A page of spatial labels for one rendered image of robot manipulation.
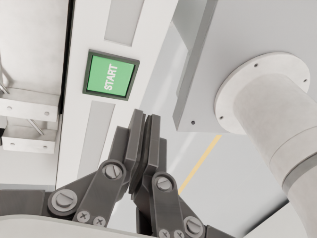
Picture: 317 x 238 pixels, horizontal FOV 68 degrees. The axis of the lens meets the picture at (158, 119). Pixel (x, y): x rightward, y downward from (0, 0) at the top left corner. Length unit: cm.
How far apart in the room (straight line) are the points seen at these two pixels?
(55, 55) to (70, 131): 11
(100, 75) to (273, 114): 26
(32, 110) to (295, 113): 39
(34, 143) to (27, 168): 22
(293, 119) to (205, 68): 16
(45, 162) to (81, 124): 32
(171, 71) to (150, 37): 119
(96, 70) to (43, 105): 14
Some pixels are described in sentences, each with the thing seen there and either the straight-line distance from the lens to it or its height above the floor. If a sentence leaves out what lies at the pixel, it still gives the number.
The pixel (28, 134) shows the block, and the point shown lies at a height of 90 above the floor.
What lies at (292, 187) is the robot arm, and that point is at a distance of 37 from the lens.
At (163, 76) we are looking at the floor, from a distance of 146.
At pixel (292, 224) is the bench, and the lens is 346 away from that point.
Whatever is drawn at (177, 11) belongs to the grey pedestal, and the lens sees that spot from 82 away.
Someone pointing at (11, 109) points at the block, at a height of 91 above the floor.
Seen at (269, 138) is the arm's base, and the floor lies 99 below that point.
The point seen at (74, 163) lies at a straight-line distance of 40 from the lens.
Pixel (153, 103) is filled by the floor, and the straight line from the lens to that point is 156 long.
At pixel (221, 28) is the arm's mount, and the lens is 40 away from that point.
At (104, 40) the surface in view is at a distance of 26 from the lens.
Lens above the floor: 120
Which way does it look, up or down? 46 degrees down
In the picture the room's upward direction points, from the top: 167 degrees clockwise
